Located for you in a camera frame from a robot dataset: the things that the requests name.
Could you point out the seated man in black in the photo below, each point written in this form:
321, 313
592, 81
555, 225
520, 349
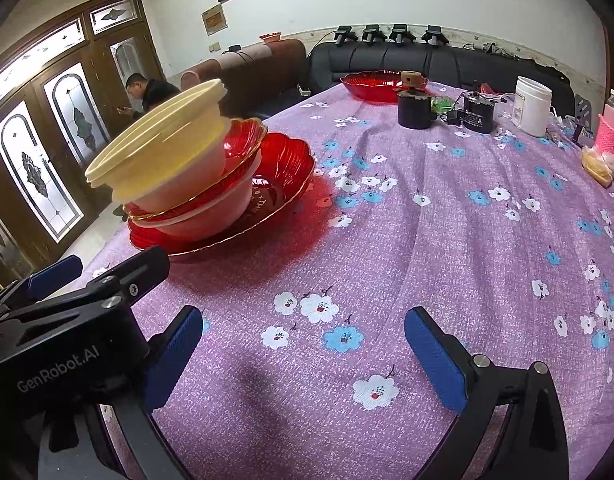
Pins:
151, 93

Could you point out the black leather sofa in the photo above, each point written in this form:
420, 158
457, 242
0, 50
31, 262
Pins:
462, 68

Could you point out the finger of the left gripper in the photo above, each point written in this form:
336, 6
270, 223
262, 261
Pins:
130, 279
41, 284

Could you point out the white plastic bowl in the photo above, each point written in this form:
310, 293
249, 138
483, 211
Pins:
209, 220

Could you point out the cream plastic bowl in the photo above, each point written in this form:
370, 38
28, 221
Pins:
176, 170
170, 120

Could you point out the bagged yellow bread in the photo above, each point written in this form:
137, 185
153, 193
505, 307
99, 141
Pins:
598, 165

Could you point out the wooden glass door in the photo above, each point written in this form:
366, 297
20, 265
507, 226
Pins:
61, 86

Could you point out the black electronic box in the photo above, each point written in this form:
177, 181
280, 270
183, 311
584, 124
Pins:
478, 112

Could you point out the brown armchair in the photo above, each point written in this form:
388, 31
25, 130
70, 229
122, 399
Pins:
261, 80

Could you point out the red dish far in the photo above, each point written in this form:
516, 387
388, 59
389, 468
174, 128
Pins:
374, 86

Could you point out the purple floral tablecloth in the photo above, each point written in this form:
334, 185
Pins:
303, 370

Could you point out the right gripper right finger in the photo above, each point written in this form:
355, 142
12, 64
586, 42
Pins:
531, 442

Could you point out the small wooden figurine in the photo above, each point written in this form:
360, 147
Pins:
413, 80

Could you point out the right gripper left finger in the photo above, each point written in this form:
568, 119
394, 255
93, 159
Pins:
170, 352

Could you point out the black cylinder container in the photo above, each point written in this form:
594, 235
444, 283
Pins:
415, 109

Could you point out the red gold-rimmed bowl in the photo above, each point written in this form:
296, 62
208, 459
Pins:
241, 146

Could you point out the large red plate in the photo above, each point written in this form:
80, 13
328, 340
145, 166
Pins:
281, 178

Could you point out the white plastic jar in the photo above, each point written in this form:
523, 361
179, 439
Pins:
531, 107

